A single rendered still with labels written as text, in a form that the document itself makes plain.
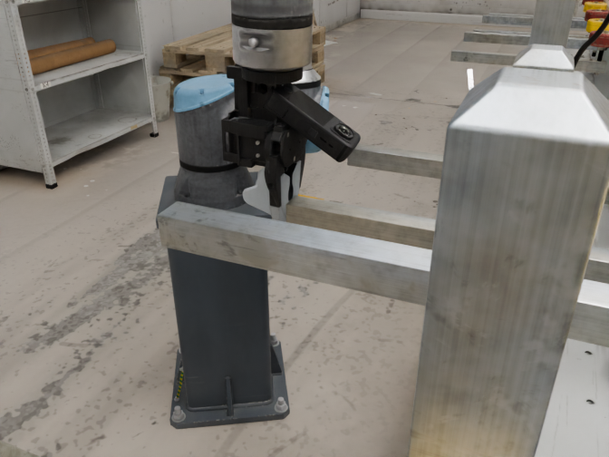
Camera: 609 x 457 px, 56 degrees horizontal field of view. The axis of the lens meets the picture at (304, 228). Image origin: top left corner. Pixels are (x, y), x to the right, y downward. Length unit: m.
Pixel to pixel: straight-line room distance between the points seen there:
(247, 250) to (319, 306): 1.56
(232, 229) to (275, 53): 0.25
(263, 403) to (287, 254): 1.21
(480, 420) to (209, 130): 1.12
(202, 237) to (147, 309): 1.60
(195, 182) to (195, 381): 0.54
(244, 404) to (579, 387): 0.97
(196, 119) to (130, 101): 2.56
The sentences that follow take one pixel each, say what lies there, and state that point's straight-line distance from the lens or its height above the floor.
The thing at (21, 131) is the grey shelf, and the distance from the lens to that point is 3.13.
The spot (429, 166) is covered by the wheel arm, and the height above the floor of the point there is 0.84.
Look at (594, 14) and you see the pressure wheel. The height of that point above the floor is 0.90.
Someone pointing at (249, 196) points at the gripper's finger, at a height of 0.87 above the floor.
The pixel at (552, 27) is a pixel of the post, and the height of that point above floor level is 1.08.
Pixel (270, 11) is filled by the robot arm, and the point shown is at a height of 1.09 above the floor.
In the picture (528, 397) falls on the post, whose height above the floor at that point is 1.06.
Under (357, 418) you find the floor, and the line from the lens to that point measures 1.62.
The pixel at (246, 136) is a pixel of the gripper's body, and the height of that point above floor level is 0.95.
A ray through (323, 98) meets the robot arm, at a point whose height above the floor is 0.84.
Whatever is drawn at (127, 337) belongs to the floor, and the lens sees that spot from 1.95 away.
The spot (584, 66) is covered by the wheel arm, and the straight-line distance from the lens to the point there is 1.88.
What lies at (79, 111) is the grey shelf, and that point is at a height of 0.16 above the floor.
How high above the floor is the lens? 1.17
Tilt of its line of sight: 28 degrees down
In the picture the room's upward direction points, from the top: straight up
